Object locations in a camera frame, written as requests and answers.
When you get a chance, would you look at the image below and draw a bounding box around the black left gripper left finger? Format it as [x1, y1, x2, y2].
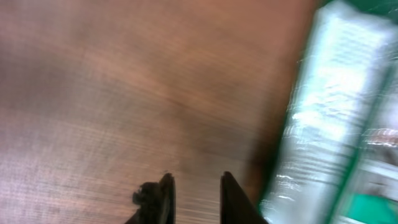
[125, 173, 176, 224]

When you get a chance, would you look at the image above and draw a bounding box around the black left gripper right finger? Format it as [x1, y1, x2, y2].
[220, 171, 268, 224]

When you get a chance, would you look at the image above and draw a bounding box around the green 3M sponge package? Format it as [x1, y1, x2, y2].
[259, 1, 397, 223]

